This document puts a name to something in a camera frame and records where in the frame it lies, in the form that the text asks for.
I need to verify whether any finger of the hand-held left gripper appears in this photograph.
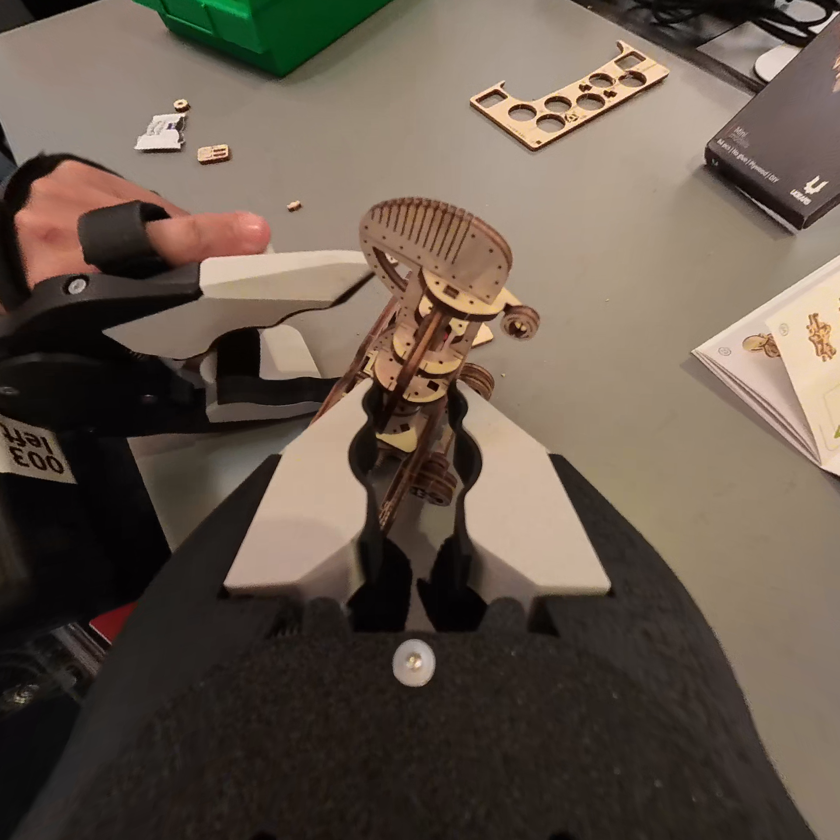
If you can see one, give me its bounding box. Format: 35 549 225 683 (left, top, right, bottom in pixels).
101 251 376 361
197 325 349 424

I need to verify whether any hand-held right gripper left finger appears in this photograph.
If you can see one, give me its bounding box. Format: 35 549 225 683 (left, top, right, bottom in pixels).
225 379 388 601

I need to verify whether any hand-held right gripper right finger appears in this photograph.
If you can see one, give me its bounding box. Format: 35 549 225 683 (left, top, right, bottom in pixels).
430 381 613 601

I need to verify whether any wooden model biplane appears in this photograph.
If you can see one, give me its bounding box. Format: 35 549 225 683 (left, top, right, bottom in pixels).
311 196 542 536

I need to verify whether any grey desk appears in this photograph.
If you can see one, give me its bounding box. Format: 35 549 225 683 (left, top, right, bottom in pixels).
0 0 840 840

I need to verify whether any person's left hand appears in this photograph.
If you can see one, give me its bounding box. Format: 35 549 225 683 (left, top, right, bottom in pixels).
12 157 273 293

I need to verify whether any white torn wrapper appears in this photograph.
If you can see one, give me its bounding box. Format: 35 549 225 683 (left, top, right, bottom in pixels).
134 113 188 152

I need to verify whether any green plastic bin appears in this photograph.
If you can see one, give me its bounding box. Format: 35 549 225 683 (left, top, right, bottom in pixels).
131 0 395 78

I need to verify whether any white instruction booklet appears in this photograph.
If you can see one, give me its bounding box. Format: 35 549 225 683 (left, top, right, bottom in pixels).
692 256 840 476

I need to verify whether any wooden parts sheet with holes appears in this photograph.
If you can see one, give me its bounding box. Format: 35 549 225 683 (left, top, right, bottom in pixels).
469 41 670 152

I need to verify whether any black model kit box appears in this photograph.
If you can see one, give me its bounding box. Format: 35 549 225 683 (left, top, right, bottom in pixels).
704 26 840 232

